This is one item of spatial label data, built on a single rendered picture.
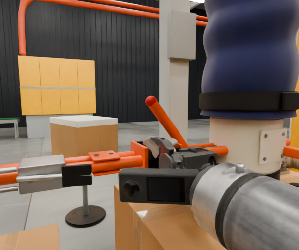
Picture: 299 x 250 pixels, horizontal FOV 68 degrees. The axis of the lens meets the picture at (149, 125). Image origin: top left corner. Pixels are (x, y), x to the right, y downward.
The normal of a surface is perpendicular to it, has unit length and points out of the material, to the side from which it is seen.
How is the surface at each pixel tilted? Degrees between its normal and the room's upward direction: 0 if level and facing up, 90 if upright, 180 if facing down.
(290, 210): 31
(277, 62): 84
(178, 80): 90
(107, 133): 90
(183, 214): 0
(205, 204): 78
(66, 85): 90
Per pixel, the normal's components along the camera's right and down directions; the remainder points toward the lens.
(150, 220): 0.00, -0.99
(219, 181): -0.55, -0.77
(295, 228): -0.71, -0.59
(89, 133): 0.70, 0.08
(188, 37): 0.40, 0.11
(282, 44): 0.15, -0.15
